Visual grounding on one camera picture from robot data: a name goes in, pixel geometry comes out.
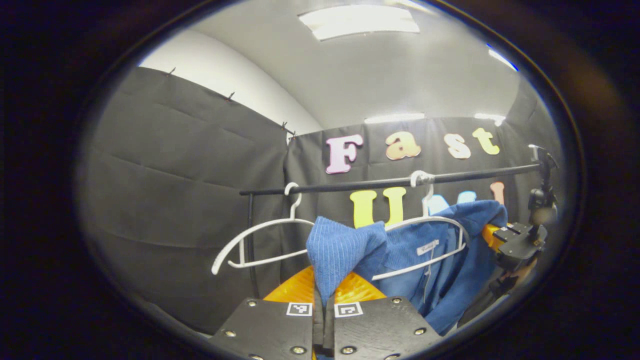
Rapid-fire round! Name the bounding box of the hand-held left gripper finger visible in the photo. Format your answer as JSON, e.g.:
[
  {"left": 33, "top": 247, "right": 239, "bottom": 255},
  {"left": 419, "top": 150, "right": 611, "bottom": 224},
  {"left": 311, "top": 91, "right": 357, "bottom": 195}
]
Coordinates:
[
  {"left": 207, "top": 265, "right": 325, "bottom": 360},
  {"left": 324, "top": 272, "right": 444, "bottom": 360}
]

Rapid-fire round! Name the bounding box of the blue corduroy jacket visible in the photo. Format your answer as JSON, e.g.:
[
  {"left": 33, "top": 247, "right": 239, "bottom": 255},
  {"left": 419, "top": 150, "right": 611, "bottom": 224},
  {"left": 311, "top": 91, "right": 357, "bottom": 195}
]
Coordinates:
[{"left": 306, "top": 200, "right": 508, "bottom": 336}]

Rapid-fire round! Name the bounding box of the white plastic hanger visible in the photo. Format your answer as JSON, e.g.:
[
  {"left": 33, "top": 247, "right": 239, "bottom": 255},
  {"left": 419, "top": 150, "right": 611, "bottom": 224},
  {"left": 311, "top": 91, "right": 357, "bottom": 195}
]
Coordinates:
[
  {"left": 371, "top": 170, "right": 471, "bottom": 282},
  {"left": 211, "top": 182, "right": 316, "bottom": 276}
]

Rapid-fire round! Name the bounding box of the black metal clothes rack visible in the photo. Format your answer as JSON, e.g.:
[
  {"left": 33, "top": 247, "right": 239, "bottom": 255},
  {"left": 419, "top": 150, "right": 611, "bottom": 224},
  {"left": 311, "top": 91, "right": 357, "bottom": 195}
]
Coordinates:
[{"left": 239, "top": 162, "right": 551, "bottom": 300}]

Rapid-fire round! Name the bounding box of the black backdrop cloth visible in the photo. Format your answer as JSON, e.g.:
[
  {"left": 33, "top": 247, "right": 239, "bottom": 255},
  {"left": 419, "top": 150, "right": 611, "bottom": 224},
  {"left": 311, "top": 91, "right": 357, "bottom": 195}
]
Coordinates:
[{"left": 80, "top": 67, "right": 556, "bottom": 336}]

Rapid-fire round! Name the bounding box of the large ceiling light panel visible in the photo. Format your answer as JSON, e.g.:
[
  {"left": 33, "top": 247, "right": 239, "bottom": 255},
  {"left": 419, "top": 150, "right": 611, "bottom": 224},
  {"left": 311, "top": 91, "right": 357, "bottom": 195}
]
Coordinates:
[{"left": 298, "top": 5, "right": 421, "bottom": 42}]

